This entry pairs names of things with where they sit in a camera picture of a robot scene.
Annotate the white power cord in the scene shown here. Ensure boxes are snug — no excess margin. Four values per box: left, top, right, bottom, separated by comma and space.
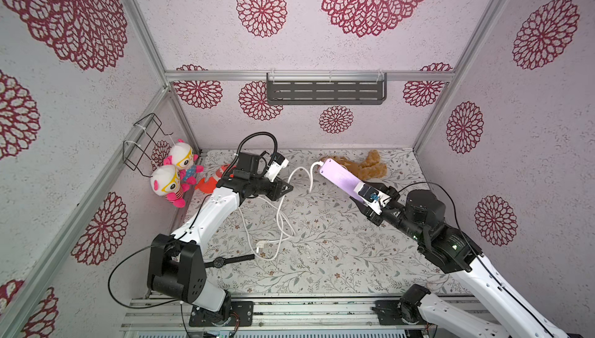
236, 160, 325, 262

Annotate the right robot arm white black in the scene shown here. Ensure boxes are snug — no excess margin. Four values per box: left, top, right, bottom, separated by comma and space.
347, 181, 569, 337

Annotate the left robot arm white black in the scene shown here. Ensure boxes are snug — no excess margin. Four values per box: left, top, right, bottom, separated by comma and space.
147, 152, 293, 319

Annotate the brown plush toy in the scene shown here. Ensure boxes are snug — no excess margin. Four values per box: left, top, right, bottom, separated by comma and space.
320, 150, 388, 181

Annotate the orange clownfish plush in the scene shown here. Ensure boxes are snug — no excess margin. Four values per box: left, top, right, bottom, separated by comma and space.
195, 165, 228, 195

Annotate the upper white pink doll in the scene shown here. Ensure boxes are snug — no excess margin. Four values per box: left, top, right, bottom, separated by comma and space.
163, 139, 204, 185

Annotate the white pink doll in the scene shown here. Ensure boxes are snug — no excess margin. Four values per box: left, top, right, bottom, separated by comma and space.
150, 164, 190, 209
163, 139, 204, 185

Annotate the black wrist watch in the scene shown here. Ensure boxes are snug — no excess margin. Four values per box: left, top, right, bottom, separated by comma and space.
205, 254, 256, 269

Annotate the lower white pink doll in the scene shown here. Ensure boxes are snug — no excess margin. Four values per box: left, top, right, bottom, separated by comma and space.
150, 164, 190, 209

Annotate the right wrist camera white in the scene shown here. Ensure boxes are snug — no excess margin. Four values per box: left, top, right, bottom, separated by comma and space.
354, 182, 390, 215

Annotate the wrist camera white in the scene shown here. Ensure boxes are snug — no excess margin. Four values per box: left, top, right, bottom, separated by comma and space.
354, 182, 390, 215
265, 152, 288, 182

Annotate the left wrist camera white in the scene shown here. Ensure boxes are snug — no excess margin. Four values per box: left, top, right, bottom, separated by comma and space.
265, 152, 288, 182

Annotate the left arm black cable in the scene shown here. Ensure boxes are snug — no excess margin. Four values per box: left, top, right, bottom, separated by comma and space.
234, 131, 280, 171

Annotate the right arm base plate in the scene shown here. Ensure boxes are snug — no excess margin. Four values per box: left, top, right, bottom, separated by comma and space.
371, 299, 429, 326

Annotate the dark grey wall shelf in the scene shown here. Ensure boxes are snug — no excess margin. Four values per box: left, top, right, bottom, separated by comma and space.
265, 73, 387, 105

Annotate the black wire basket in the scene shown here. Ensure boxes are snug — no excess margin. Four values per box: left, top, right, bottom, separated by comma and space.
121, 113, 174, 178

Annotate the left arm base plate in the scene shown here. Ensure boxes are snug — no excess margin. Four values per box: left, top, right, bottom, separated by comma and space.
189, 301, 254, 328

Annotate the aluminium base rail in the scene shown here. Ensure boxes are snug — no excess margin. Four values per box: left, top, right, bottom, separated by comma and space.
120, 295, 510, 338

